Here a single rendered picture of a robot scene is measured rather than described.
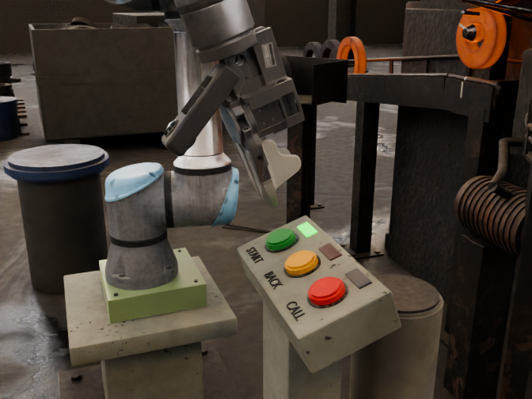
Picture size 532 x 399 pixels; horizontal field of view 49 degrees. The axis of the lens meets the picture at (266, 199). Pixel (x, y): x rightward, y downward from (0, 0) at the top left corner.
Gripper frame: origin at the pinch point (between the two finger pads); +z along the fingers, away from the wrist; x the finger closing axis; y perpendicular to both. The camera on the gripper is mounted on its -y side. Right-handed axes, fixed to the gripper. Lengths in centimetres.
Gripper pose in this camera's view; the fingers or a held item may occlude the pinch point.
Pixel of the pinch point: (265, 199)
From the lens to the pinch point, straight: 74.2
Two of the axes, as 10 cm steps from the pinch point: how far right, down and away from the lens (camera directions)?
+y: 8.9, -4.2, 1.7
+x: -3.1, -3.0, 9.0
